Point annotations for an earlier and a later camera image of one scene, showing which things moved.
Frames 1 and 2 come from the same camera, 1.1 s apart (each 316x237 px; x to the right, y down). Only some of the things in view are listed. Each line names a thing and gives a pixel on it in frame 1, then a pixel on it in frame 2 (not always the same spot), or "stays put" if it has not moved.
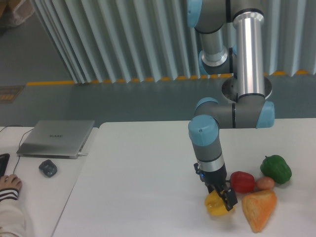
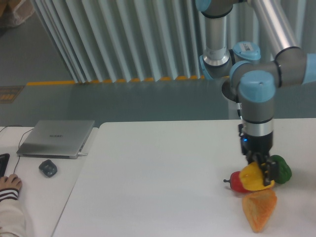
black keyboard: x=4 y=160 stays put
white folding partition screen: x=124 y=40 stays put
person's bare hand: x=11 y=181 stays put
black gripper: x=218 y=178 -> x=263 y=144
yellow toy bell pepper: x=216 y=205 -> x=251 y=177
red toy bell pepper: x=242 y=181 stays put
